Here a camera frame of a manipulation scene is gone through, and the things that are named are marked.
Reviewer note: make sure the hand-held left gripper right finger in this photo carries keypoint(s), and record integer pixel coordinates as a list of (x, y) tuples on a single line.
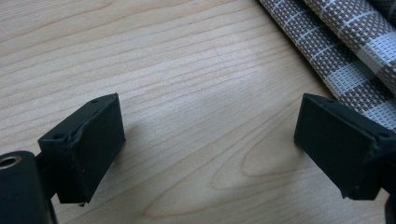
[(339, 149)]

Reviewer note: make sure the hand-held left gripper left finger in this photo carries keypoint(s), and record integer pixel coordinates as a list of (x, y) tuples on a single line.
[(84, 149)]

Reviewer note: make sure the brown white checkered woven mat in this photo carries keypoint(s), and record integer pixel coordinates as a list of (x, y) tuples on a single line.
[(345, 46)]

